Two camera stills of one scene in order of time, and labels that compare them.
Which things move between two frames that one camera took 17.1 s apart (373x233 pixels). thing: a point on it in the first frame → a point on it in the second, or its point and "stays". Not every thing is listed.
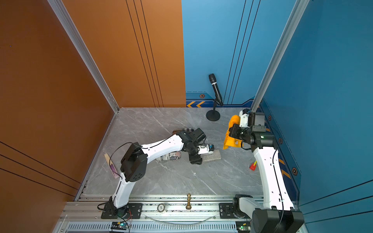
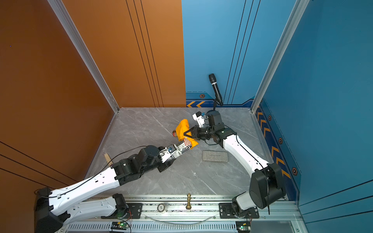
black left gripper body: (195, 157) → (158, 163)
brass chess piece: (188, 207) stays
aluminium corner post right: (294, 20) stays
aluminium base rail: (161, 214) stays
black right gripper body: (241, 133) → (205, 133)
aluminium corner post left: (60, 8) stays
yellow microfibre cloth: (229, 141) → (181, 127)
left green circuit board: (119, 225) stays
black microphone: (213, 81) stays
